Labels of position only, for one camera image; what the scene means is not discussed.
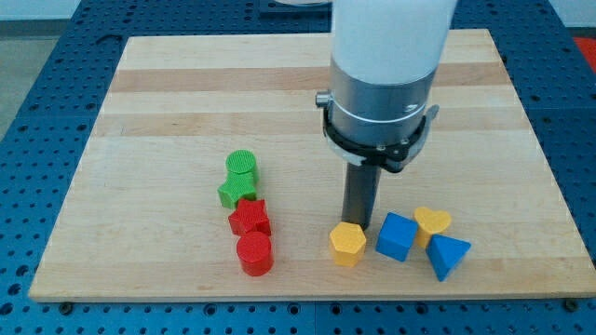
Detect green star block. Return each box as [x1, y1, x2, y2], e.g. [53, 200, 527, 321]
[217, 172, 257, 209]

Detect red cylinder block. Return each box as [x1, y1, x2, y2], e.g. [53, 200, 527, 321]
[237, 232, 274, 276]

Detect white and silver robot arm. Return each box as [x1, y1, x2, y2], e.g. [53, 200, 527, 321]
[317, 0, 457, 173]

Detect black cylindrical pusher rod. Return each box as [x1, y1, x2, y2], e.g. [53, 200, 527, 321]
[341, 164, 381, 230]

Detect blue cube block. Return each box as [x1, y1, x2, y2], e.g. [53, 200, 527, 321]
[375, 212, 418, 261]

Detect yellow hexagon block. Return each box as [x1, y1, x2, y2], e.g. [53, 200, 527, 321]
[329, 221, 367, 267]

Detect yellow heart block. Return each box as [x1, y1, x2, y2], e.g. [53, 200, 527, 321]
[413, 207, 453, 248]

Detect red star block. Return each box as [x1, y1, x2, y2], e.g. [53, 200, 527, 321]
[228, 198, 272, 236]

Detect light wooden board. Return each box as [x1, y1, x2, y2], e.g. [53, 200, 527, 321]
[29, 29, 595, 302]

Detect green cylinder block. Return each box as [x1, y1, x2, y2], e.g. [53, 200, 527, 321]
[225, 149, 259, 182]

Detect blue triangle block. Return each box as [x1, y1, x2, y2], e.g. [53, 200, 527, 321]
[426, 234, 471, 282]

